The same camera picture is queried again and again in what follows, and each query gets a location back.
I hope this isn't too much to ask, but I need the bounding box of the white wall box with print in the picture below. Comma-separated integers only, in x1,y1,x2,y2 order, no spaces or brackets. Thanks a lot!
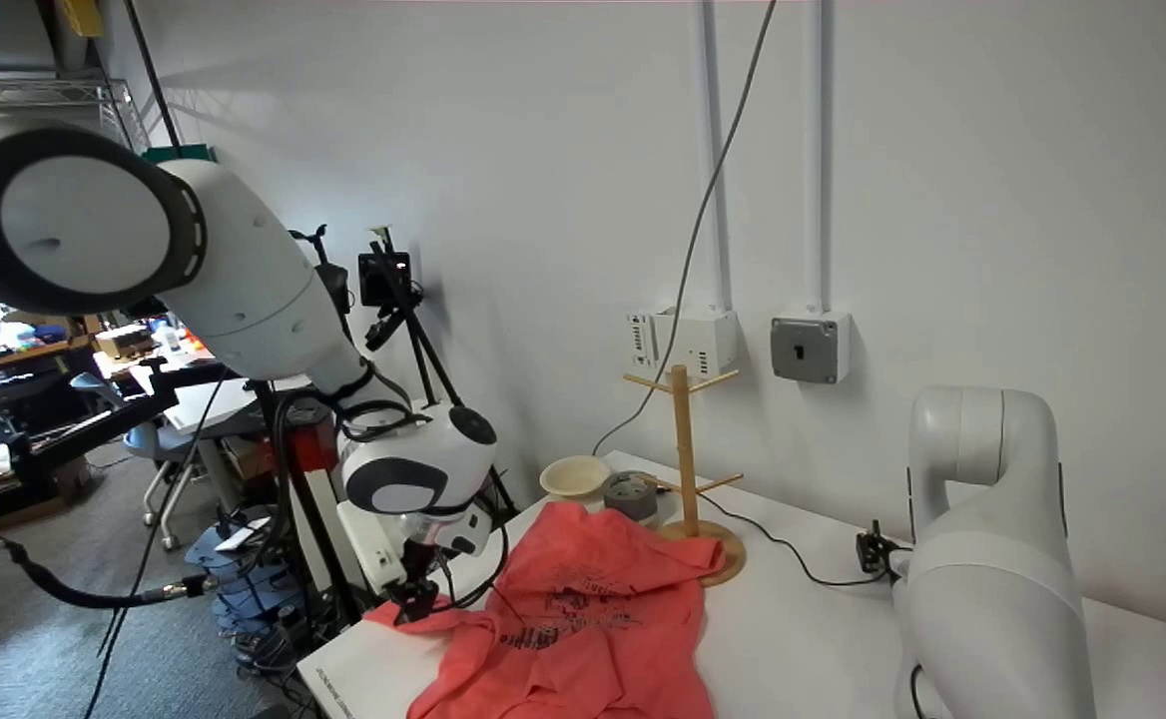
627,310,681,375

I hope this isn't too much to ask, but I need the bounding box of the black camera on tripod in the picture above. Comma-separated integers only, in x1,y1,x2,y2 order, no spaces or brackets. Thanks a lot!
356,224,525,528

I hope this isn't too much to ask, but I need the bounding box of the wooden mug tree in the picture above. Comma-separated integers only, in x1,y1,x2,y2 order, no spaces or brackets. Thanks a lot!
618,361,751,587

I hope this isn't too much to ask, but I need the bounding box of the small black electronic box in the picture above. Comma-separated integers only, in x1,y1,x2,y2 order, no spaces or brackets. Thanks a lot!
854,518,911,587

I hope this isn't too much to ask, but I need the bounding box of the grey wall cable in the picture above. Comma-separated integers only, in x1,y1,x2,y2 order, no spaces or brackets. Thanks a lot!
593,0,782,458

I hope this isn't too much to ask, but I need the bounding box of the blue plastic clutter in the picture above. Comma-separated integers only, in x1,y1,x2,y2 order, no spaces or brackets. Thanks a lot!
190,514,297,630

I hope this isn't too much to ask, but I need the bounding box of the cream bowl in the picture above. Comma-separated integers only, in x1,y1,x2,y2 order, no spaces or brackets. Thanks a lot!
536,451,617,506

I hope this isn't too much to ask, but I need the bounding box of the black table cable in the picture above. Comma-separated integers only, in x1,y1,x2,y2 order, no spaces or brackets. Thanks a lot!
703,491,878,591

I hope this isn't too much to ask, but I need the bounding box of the thick black floor hose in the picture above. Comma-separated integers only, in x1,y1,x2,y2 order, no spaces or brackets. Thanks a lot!
0,535,218,614

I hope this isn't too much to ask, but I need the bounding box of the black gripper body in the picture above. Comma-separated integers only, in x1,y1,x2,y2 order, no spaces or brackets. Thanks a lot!
395,530,476,600

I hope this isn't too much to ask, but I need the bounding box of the black metal frame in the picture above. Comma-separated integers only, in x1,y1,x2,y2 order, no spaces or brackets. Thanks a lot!
256,383,388,654

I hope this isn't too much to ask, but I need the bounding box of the grey junction box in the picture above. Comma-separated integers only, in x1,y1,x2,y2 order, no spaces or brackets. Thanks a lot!
769,309,860,390

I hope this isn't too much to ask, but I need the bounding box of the coral printed t-shirt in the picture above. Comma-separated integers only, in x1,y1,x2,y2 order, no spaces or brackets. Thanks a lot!
364,498,733,719

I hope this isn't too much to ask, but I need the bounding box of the plain white wall box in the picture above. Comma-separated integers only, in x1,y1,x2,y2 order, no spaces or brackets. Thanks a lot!
667,309,746,383

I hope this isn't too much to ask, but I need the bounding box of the white tube-shaped device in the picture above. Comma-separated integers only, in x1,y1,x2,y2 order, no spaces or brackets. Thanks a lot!
896,383,1104,719

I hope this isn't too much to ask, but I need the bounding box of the white wall conduit pipe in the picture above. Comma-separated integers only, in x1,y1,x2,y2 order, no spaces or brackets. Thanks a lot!
699,0,738,317
804,0,838,318

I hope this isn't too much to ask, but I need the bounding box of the black stand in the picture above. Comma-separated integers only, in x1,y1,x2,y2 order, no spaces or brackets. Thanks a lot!
287,220,356,353

